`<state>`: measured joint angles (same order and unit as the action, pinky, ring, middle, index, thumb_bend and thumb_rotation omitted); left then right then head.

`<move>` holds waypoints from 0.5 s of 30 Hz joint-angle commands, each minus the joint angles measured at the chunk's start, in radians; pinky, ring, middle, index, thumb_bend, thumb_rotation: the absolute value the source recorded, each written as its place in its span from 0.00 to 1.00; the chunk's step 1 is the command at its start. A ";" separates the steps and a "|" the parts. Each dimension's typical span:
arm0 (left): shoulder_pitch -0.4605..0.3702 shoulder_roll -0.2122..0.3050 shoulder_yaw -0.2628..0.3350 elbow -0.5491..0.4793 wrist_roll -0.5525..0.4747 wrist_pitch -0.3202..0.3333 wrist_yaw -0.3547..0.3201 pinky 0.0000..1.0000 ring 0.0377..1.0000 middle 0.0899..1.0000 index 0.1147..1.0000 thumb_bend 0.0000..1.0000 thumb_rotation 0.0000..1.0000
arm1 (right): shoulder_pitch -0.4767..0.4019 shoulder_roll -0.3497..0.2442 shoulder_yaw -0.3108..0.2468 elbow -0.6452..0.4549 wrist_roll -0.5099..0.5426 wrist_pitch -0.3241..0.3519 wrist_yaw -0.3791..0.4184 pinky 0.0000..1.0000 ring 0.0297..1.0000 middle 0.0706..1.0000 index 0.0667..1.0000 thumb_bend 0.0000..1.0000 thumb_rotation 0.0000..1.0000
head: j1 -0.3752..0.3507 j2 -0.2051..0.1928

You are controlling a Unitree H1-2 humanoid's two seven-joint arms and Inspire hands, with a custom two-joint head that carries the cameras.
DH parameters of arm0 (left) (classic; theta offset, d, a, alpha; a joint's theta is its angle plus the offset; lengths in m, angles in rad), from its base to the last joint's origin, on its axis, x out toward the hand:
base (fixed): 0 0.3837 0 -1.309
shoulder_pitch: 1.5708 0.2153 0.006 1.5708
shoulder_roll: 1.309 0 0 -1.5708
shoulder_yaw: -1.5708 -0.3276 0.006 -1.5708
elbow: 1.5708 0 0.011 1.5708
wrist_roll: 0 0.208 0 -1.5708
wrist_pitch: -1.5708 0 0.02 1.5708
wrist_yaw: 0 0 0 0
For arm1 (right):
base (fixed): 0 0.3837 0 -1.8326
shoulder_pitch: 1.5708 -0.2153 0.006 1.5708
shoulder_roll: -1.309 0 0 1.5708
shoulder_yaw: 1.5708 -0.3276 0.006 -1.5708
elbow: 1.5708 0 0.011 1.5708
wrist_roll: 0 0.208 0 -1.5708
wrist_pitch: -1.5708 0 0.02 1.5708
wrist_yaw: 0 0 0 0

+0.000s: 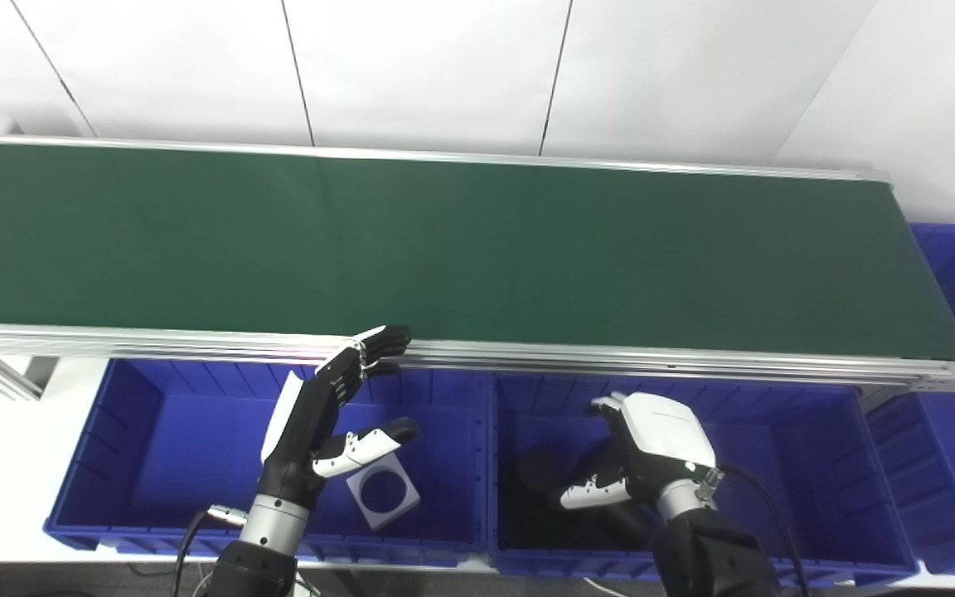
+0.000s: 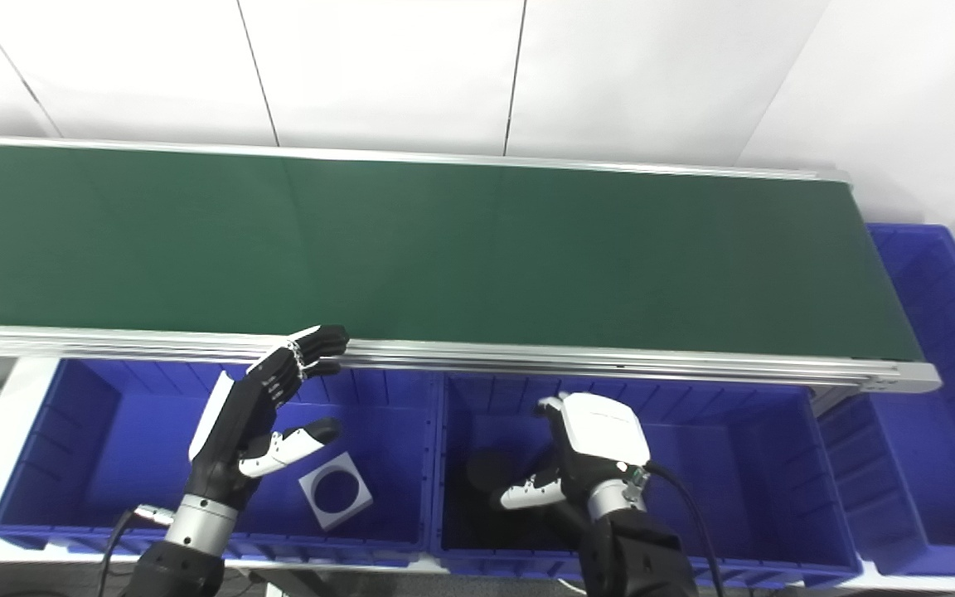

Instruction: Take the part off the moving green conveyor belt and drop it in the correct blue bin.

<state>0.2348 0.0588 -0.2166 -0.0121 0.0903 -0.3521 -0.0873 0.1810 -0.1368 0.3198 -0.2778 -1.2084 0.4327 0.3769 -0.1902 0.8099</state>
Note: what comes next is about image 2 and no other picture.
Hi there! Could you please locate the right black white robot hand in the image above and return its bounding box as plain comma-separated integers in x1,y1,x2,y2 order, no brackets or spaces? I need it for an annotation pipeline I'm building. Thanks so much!
498,392,652,520

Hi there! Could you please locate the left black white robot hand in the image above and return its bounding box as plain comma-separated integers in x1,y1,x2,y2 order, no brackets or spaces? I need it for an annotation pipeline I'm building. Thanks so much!
187,325,351,511

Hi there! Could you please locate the blue plastic bin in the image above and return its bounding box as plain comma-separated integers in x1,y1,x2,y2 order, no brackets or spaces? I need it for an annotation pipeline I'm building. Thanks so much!
817,222,955,578
0,357,445,570
429,371,865,589

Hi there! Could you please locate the grey square plate round hole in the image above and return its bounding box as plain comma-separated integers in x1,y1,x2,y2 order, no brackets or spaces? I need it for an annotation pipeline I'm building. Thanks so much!
298,452,375,532

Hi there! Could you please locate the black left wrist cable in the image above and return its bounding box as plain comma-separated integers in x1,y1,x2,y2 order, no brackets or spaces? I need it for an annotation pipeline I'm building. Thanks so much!
96,503,177,597

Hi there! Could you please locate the green conveyor belt aluminium frame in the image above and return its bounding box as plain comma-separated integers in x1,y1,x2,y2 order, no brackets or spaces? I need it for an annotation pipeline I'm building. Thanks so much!
0,135,943,396

